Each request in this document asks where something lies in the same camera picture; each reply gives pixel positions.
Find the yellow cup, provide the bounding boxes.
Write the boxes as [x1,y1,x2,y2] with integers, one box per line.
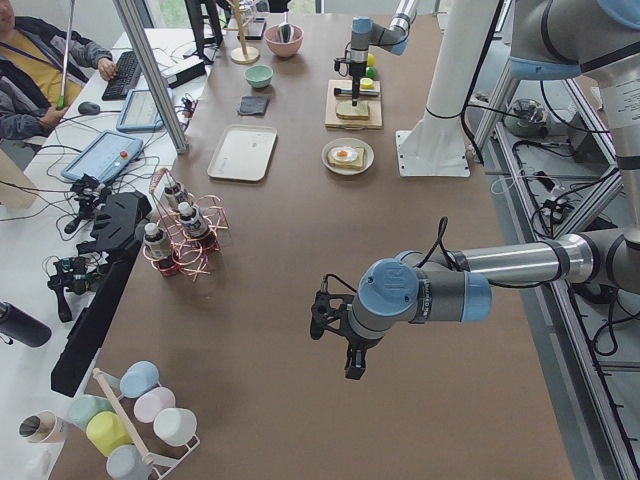
[85,411,132,457]

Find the green cup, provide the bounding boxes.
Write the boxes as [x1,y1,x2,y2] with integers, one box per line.
[67,394,112,431]

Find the aluminium frame post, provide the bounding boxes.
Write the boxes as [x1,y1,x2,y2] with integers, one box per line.
[113,0,188,154]

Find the wooden cutting board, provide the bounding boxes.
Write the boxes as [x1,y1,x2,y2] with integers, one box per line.
[325,79,383,129]

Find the dark drink bottle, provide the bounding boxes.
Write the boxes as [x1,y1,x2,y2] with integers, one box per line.
[178,202,206,238]
[144,222,166,260]
[164,183,189,210]

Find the metal scoop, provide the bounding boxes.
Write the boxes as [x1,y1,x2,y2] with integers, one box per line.
[278,12,295,44]

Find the mint green bowl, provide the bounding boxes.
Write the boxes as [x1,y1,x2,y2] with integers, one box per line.
[244,65,274,89]

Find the pink cup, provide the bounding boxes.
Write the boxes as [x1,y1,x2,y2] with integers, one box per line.
[133,386,176,423]

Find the pink bowl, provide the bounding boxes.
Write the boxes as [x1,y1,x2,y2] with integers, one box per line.
[264,25,304,58]

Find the cream rectangular tray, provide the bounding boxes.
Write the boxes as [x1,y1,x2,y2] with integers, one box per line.
[207,124,277,182]

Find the dark drink bottle front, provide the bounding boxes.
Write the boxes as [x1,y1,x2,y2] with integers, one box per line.
[144,222,166,260]

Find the silver black-tipped knife handle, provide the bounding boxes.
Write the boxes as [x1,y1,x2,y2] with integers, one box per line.
[333,87,352,96]

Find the white wire cup rack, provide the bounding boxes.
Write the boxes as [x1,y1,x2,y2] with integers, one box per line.
[92,368,200,479]

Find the toast bread slice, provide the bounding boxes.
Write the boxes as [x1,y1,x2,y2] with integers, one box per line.
[335,100,370,120]

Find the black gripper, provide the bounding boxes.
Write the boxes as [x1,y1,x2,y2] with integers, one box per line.
[310,287,370,380]
[334,49,369,106]

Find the wooden mug tree stand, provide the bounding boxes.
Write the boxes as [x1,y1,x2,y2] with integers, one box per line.
[224,0,260,65]

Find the dark grey folded cloth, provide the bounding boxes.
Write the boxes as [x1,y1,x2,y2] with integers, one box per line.
[237,95,269,116]

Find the dark drink bottle back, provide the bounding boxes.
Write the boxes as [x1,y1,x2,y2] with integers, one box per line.
[164,183,189,210]

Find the grey blue cup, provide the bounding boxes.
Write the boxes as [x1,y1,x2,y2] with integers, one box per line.
[106,445,152,480]

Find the blue teach pendant near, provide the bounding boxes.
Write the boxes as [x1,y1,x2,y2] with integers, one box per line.
[61,130,143,183]

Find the white round plate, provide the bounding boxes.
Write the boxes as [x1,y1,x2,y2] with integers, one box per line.
[321,137,374,176]

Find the toast slice with fried egg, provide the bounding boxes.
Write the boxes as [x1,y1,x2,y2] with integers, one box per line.
[326,146,366,171]

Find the seated person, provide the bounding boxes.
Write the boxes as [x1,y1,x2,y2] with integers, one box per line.
[1,1,118,140]

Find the white cup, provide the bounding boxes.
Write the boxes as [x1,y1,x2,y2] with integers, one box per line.
[153,407,197,447]

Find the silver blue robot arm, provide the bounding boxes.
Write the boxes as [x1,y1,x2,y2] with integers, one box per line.
[310,228,639,380]
[334,0,419,107]

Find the dark drink bottle middle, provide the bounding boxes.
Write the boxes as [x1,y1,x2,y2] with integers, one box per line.
[178,202,206,238]

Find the paper cup with metal lining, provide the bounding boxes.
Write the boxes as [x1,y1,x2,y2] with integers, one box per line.
[19,411,67,444]

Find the black computer mouse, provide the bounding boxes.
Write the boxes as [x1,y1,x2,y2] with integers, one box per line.
[77,101,101,116]

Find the blue teach pendant far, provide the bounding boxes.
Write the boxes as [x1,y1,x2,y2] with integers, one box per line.
[116,89,164,133]

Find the blue teach pendant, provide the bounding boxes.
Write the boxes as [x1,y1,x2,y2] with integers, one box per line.
[116,89,164,133]
[61,130,143,183]

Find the black keyboard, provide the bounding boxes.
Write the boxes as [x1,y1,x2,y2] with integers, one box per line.
[101,51,142,101]

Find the black water bottle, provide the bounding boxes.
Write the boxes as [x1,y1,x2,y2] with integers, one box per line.
[1,302,52,348]

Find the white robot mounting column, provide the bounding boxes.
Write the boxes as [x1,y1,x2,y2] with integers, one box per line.
[396,1,503,178]

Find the copper wire bottle rack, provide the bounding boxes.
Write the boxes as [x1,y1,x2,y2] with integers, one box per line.
[142,168,230,281]

